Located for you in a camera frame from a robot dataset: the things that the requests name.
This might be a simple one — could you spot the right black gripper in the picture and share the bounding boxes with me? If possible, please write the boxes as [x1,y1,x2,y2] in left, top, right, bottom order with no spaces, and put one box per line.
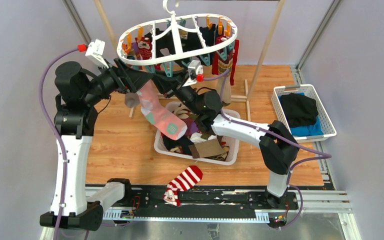
[149,70,201,117]

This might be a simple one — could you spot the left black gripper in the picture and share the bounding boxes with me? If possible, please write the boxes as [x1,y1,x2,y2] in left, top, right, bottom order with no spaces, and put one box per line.
[83,57,153,105]

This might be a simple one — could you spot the grey sock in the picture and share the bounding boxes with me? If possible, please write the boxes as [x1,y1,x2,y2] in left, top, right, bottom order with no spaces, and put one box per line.
[124,92,141,108]

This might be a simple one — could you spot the pink sock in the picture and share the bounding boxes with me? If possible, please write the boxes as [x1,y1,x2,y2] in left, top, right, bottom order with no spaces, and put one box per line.
[137,80,188,140]

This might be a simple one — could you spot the white round clip hanger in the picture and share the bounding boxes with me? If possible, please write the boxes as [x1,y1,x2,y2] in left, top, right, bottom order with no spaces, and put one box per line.
[119,11,238,66]

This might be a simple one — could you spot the red white striped sock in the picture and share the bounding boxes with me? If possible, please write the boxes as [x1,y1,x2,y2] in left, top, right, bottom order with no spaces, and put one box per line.
[163,165,203,207]

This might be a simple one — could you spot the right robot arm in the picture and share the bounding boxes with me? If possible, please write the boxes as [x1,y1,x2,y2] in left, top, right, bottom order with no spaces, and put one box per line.
[152,72,300,209]

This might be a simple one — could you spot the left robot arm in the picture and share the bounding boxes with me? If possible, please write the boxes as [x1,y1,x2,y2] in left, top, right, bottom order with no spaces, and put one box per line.
[39,61,152,231]

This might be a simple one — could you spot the teal clip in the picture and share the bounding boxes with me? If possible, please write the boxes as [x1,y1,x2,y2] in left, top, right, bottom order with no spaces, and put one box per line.
[160,61,173,78]

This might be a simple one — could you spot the red patterned sock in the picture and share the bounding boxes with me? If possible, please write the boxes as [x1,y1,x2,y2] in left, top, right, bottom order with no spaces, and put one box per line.
[135,36,152,60]

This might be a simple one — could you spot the black hanging sock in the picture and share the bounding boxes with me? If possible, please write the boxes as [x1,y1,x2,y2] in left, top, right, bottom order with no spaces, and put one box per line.
[143,24,218,57]

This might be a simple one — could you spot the tan striped hanging sock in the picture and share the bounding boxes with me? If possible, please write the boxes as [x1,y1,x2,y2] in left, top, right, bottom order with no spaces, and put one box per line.
[214,58,233,107]

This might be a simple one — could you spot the white sock laundry basket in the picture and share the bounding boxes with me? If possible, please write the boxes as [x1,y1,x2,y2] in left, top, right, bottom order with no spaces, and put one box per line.
[153,101,241,166]

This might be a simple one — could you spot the red hanging sock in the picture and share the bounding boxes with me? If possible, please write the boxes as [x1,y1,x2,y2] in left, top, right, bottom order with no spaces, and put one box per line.
[211,39,240,86]

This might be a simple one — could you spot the brown ribbed sock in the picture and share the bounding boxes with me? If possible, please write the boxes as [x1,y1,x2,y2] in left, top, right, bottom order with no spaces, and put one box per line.
[188,138,228,159]

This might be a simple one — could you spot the black folded garment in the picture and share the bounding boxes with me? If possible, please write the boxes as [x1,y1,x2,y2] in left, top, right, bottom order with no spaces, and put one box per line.
[279,93,319,128]

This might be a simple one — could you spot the blue folded garment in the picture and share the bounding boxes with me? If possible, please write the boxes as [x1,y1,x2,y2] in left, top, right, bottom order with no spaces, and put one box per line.
[278,92,325,138]

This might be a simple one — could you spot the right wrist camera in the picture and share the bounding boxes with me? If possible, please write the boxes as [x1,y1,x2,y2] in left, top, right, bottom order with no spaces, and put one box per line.
[183,60,205,87]

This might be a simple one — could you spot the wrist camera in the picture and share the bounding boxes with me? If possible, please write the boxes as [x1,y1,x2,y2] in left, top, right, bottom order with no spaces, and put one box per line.
[183,60,205,87]
[77,39,110,69]

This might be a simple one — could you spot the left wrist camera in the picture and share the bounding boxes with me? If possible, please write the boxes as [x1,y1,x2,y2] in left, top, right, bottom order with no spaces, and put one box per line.
[77,39,110,69]

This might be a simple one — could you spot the wooden drying rack frame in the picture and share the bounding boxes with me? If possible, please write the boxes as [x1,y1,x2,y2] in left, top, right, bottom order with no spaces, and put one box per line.
[94,0,285,120]

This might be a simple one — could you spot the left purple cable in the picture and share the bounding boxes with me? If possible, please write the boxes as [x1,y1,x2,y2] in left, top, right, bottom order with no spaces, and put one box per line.
[38,47,90,240]

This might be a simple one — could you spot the purple cable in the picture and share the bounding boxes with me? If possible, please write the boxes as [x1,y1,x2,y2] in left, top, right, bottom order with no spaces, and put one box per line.
[38,47,90,240]
[202,68,333,231]

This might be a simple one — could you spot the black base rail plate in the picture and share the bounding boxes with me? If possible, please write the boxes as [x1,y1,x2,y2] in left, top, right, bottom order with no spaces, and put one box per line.
[103,187,300,223]

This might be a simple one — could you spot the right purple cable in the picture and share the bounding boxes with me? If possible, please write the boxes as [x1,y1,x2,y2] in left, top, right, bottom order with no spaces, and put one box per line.
[202,68,333,231]

